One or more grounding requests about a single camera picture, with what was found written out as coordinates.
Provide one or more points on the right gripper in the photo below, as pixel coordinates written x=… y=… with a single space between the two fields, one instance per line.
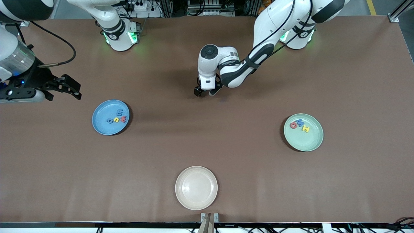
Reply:
x=36 y=78

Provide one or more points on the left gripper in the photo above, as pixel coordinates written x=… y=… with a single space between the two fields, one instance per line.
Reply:
x=197 y=92

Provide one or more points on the blue small letter m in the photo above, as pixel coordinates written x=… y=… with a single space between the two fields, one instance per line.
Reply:
x=120 y=112

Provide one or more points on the red small letter w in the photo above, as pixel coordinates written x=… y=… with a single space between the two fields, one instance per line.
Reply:
x=123 y=120

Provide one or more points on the pink letter Q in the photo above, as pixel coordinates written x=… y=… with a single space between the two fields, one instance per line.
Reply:
x=290 y=125

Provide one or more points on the big blue letter M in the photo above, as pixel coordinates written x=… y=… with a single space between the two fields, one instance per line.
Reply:
x=300 y=122

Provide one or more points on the yellow letter H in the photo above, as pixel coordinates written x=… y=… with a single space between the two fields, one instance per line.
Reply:
x=306 y=129

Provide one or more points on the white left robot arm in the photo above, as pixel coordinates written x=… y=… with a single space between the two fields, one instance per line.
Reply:
x=275 y=19

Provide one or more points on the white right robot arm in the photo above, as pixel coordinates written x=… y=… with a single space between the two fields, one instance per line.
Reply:
x=110 y=22

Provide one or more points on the blue plate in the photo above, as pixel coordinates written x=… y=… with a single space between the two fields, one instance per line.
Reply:
x=103 y=113

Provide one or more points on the white equipment box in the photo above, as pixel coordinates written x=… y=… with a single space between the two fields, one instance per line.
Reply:
x=210 y=12

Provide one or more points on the pile of orange objects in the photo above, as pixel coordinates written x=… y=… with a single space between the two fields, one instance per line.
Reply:
x=262 y=2

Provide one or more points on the white power strip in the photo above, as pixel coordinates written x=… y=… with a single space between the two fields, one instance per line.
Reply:
x=139 y=5

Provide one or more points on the beige plate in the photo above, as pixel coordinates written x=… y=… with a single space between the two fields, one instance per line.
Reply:
x=196 y=187

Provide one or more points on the mint green plate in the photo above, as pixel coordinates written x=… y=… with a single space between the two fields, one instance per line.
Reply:
x=305 y=139

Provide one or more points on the small metal bracket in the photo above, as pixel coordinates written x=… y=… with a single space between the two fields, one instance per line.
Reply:
x=216 y=217

